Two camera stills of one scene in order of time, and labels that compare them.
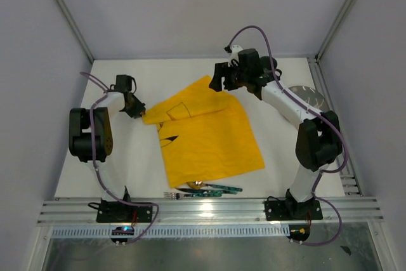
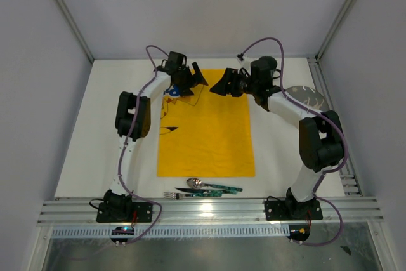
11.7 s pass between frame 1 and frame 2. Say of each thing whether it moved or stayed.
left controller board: stayed
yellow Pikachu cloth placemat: moved
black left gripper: moved
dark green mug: stayed
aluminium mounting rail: stayed
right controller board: stayed
